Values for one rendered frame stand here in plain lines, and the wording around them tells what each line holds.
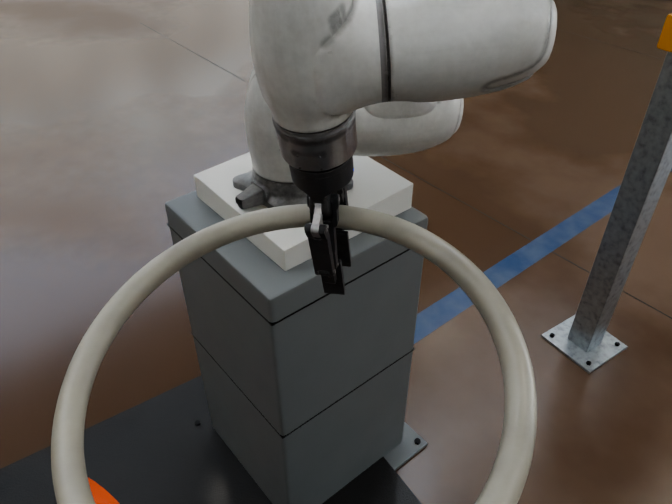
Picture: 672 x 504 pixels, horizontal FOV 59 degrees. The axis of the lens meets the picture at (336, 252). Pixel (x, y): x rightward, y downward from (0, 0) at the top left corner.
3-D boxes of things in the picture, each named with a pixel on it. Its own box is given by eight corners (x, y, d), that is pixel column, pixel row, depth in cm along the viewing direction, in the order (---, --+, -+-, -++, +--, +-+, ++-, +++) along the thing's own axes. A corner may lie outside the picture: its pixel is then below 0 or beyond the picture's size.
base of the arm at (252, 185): (213, 192, 118) (209, 168, 115) (298, 152, 129) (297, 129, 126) (269, 233, 108) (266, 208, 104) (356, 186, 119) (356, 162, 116)
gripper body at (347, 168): (296, 125, 71) (306, 183, 78) (278, 172, 66) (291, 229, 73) (357, 128, 70) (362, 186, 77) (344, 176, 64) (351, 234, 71)
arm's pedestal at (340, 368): (188, 425, 175) (129, 199, 126) (320, 345, 200) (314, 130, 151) (286, 559, 145) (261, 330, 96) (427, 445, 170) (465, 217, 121)
